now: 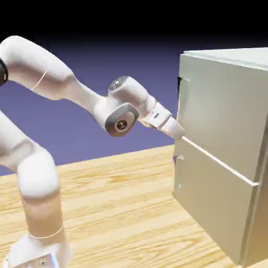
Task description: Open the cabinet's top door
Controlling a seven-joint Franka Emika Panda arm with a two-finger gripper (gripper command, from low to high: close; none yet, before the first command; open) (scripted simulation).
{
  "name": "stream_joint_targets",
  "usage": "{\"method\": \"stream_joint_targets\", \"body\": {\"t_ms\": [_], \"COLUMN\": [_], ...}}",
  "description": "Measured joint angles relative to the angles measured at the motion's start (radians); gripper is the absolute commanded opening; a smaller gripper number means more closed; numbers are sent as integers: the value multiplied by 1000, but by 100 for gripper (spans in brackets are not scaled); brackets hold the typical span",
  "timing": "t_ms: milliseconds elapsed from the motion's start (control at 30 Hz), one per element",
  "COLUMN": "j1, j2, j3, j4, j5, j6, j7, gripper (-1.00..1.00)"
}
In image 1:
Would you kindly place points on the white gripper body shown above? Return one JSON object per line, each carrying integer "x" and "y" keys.
{"x": 173, "y": 127}

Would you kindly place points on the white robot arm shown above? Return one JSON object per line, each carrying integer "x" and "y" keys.
{"x": 44, "y": 71}

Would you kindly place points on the large pale cabinet door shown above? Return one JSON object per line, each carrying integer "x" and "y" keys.
{"x": 222, "y": 117}

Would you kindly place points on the pale painted cabinet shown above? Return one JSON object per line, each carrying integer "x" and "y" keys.
{"x": 222, "y": 146}

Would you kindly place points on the small pale cabinet door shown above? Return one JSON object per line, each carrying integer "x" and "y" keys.
{"x": 211, "y": 201}

